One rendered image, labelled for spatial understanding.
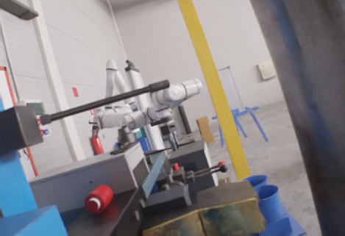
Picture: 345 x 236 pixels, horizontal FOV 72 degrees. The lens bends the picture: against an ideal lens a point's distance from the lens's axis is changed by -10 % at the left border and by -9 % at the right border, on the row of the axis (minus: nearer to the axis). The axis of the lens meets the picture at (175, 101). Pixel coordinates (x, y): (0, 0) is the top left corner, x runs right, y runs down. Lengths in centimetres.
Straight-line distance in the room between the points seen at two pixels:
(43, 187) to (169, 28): 1098
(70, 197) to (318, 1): 84
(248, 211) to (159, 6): 1155
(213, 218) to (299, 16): 52
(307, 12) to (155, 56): 1106
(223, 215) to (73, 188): 47
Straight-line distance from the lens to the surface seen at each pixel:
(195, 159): 238
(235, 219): 71
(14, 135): 64
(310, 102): 47
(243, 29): 1184
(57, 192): 92
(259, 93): 1158
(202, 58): 302
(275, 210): 227
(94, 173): 85
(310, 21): 45
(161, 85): 74
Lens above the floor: 128
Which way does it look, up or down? 1 degrees up
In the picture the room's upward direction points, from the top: 18 degrees counter-clockwise
